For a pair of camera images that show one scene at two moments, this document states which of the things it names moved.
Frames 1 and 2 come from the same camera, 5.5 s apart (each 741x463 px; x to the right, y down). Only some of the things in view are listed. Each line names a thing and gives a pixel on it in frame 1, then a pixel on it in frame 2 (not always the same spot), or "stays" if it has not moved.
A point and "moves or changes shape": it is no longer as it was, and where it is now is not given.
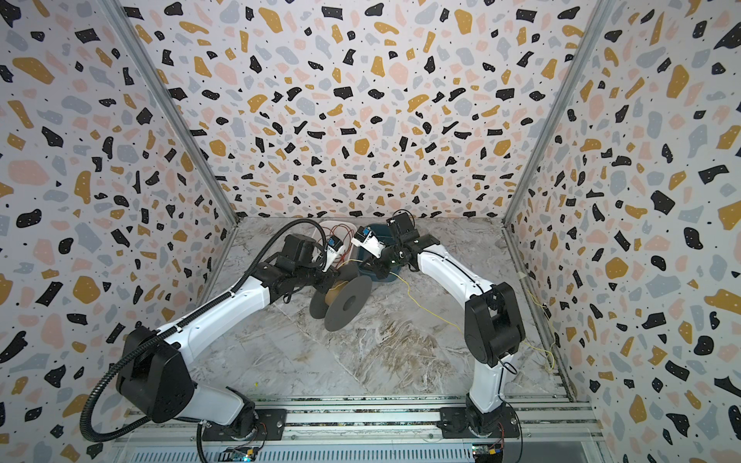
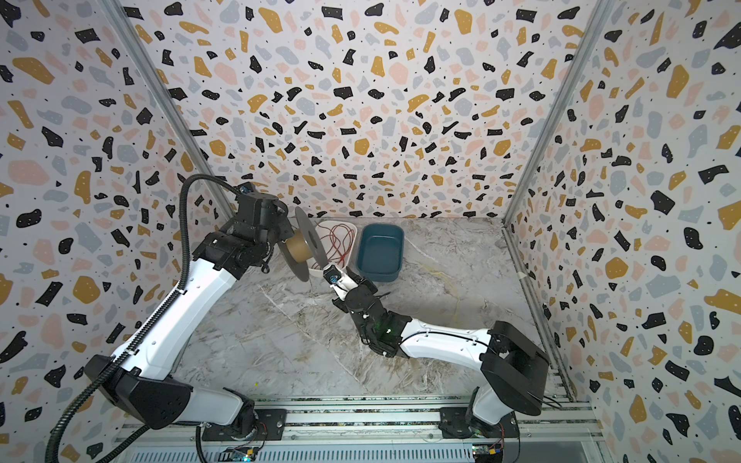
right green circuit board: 487,452 stays
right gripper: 385,255 to 355,297
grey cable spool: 343,300 moves or changes shape
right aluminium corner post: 600,13 stays
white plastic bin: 343,231 stays
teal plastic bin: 383,233 stays
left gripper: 327,279 to 285,225
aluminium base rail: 548,429 stays
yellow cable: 451,319 moves or changes shape
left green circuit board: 239,454 stays
